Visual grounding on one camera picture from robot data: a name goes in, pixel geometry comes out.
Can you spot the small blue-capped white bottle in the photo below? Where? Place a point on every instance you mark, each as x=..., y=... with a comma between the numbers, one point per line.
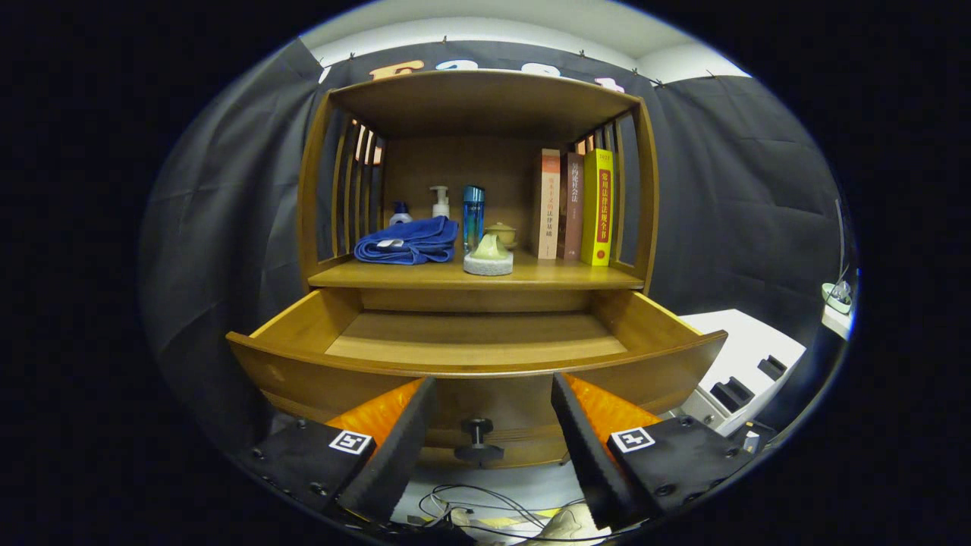
x=400, y=218

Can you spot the blue folded towel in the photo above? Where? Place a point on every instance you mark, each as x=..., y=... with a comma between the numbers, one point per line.
x=413, y=239

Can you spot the yellow paper scrap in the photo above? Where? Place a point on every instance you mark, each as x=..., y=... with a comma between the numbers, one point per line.
x=493, y=522

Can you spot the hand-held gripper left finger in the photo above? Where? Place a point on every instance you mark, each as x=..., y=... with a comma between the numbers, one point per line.
x=394, y=455

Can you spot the white and green object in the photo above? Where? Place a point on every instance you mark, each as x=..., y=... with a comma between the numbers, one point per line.
x=838, y=297

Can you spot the wooden cabinet frame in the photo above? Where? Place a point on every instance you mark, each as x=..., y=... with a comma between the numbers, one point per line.
x=470, y=167

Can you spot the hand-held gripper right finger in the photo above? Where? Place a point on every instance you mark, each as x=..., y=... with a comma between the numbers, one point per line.
x=592, y=462

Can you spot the beige lidded tea bowl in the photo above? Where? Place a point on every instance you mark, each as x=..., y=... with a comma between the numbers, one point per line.
x=504, y=231

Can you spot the white pump bottle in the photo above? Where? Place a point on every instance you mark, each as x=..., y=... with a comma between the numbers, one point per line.
x=441, y=208

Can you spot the black backdrop cloth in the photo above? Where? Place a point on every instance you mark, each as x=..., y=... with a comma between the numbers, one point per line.
x=227, y=227

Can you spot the brown book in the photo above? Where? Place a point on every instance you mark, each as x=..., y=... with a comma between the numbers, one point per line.
x=573, y=205

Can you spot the small white adapter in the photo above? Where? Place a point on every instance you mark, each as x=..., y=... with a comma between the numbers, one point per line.
x=751, y=441

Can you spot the white device with black slots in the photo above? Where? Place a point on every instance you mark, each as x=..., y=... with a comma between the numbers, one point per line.
x=728, y=334

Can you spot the yellow book with red label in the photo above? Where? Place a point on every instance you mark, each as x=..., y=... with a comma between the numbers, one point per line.
x=598, y=205

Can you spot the wooden drawer with black knob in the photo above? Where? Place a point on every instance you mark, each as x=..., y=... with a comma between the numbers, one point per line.
x=470, y=337

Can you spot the cream book with orange band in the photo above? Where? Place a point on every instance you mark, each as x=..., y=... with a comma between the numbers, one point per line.
x=548, y=205

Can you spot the blue glass bottle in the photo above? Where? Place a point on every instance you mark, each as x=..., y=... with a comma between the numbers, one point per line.
x=473, y=212

